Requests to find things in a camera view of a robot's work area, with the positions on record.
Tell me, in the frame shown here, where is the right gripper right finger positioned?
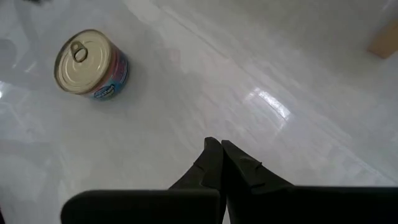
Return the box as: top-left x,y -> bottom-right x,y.
221,139 -> 398,224

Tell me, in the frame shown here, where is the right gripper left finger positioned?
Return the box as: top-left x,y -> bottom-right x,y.
60,136 -> 226,224

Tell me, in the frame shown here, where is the wooden slatted shelf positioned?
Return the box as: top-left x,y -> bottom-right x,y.
366,17 -> 398,60

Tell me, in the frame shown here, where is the Wild Planet salmon can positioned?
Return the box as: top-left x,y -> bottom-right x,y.
53,29 -> 130,101

